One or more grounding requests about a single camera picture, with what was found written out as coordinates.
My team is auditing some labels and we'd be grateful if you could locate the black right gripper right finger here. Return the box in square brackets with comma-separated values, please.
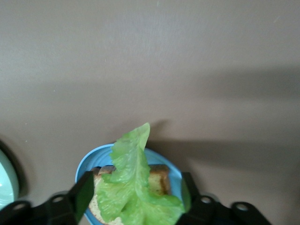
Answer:
[177, 172, 274, 225]

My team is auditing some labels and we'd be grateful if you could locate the green round plate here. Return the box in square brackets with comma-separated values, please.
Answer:
[0, 140, 21, 207]

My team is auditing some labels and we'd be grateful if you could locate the blue round plate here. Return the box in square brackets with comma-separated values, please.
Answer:
[75, 143, 188, 225]

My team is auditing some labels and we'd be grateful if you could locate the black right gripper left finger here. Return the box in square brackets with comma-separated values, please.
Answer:
[0, 171, 95, 225]

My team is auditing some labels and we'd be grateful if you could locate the green lettuce leaf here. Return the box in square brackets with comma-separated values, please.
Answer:
[96, 122, 186, 225]

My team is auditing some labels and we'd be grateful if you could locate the toasted bread slice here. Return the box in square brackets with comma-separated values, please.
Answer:
[89, 164, 171, 225]

